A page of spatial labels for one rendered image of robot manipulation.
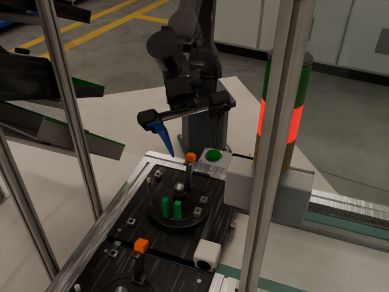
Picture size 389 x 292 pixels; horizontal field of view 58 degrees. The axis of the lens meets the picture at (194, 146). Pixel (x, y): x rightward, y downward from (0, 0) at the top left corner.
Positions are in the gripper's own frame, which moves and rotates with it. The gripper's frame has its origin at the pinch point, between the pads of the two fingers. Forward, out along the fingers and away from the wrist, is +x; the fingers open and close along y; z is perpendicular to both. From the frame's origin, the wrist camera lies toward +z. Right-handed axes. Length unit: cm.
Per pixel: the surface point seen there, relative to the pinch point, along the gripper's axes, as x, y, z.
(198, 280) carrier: 27.0, -4.6, -2.9
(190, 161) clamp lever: 2.8, -2.2, -10.5
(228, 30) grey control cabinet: -181, 42, -268
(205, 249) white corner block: 22.1, -2.4, -5.0
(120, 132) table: -21, -28, -48
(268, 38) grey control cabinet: -156, 78, -261
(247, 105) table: -25, 19, -65
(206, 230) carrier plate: 18.3, -2.0, -10.6
